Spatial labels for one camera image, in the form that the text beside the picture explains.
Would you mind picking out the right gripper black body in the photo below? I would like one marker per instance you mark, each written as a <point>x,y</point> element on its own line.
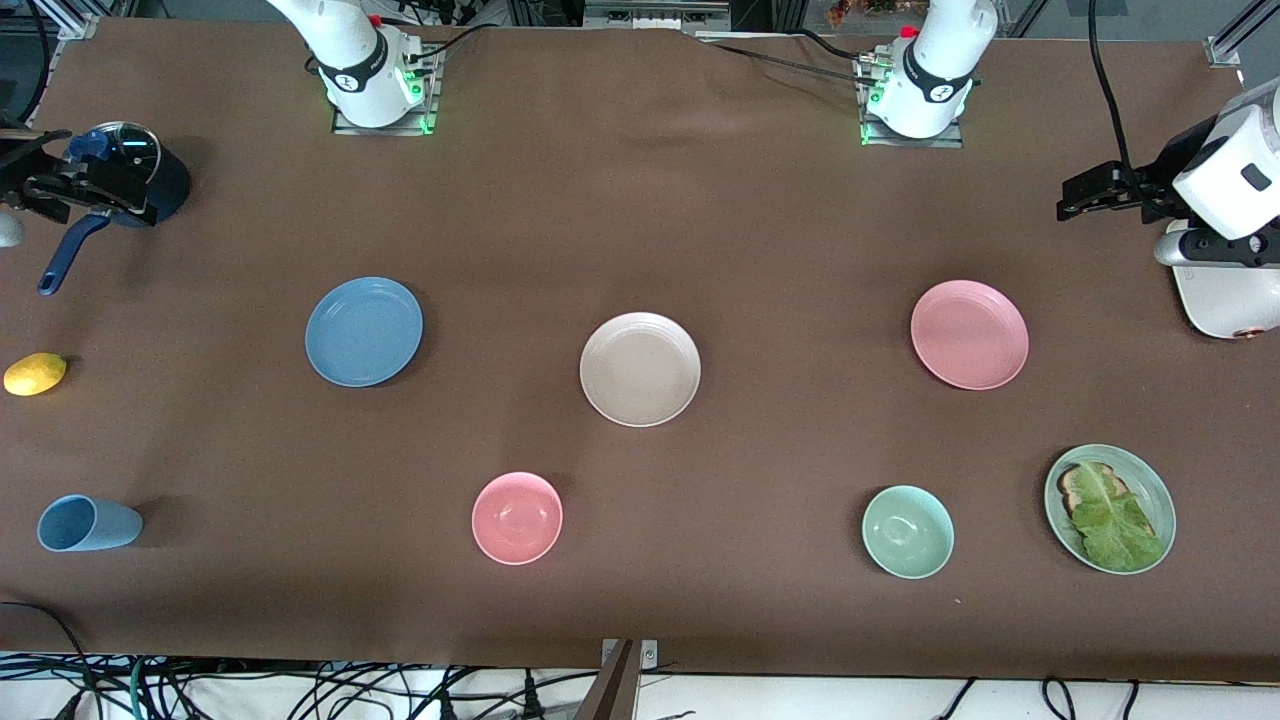
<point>22,184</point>

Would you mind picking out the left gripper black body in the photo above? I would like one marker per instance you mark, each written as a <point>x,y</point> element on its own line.
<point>1157,190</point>

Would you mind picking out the pink plate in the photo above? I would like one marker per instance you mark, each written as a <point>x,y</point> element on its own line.
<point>968,335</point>

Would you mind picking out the blue plate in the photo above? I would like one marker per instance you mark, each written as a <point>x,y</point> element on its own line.
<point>363,332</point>

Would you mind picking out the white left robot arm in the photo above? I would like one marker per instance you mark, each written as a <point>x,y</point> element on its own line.
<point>935,70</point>

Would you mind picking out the dark blue saucepan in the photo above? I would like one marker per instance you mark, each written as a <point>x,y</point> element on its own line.
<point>170,190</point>

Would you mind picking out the white appliance with copper knob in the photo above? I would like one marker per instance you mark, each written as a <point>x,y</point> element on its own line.
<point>1220,300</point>

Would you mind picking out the yellow lemon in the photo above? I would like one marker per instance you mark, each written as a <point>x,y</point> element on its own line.
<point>35,374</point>

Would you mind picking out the toast slice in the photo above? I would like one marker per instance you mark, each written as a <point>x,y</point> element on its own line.
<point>1072,490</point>

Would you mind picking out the mint green plate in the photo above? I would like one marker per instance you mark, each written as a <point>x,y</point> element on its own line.
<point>1152,490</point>

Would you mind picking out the green lettuce leaf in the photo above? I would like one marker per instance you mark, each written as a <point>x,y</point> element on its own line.
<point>1115,525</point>

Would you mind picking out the blue cup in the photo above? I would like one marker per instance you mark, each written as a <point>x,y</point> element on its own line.
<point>95,525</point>

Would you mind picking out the small mint green bowl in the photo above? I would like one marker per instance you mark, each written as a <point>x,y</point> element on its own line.
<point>908,532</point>

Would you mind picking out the brown tablecloth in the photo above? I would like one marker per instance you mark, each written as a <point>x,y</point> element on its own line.
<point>700,200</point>

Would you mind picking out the beige plate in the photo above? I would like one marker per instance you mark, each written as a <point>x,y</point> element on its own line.
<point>640,370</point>

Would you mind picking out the grey metal box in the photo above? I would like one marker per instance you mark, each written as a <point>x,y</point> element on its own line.
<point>650,15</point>

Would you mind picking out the small pink bowl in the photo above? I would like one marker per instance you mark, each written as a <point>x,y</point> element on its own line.
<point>517,518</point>

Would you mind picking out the dark brown strut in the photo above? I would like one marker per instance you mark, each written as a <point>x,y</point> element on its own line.
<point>612,695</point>

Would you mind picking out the aluminium frame profile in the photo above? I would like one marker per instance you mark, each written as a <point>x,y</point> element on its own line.
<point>75,25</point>
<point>1222,50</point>

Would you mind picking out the small metal bracket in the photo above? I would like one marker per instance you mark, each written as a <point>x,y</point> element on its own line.
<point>650,655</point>

